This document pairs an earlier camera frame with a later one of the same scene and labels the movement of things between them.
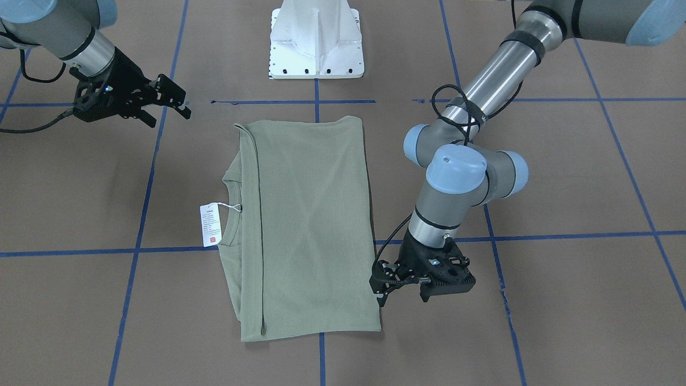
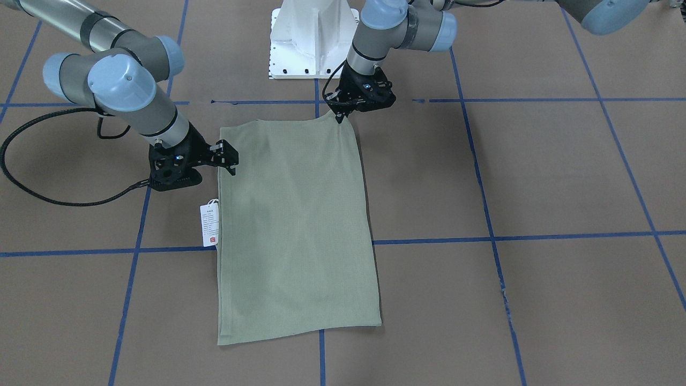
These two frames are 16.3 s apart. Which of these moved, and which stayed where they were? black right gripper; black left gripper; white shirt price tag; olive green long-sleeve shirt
Moved: black left gripper; black right gripper
Stayed: white shirt price tag; olive green long-sleeve shirt
